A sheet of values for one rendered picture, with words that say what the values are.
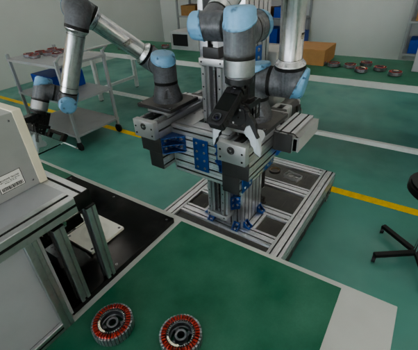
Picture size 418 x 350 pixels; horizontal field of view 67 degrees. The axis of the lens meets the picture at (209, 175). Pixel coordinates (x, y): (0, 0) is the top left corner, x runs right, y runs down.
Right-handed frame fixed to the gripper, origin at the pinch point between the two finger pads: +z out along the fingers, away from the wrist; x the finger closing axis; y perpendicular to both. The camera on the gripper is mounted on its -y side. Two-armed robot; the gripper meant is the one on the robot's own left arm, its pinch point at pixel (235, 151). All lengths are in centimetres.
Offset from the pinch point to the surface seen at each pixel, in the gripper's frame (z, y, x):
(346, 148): 115, 246, 14
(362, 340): 41, -7, -43
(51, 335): 38, -53, 26
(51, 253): 33, -37, 47
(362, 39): 79, 639, 93
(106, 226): 37, -16, 47
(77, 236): 37, -26, 52
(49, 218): 5.2, -41.5, 25.8
